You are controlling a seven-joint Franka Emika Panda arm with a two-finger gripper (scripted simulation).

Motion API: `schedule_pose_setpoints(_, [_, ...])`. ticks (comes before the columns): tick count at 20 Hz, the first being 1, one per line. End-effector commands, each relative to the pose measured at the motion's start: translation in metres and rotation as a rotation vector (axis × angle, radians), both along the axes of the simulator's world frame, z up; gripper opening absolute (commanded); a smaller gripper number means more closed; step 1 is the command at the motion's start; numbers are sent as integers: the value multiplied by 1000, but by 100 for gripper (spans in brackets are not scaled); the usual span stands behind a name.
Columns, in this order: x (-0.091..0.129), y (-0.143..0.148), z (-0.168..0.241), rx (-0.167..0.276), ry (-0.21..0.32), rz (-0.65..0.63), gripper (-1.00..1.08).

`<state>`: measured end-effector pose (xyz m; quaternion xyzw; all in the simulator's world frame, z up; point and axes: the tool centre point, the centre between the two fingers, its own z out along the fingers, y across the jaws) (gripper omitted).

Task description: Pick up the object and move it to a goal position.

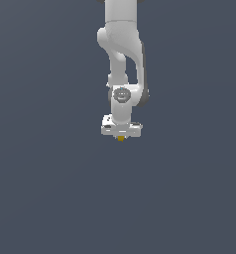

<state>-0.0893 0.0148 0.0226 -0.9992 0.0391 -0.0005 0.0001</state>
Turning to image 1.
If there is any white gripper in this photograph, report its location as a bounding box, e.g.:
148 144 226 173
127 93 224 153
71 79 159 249
100 114 144 137

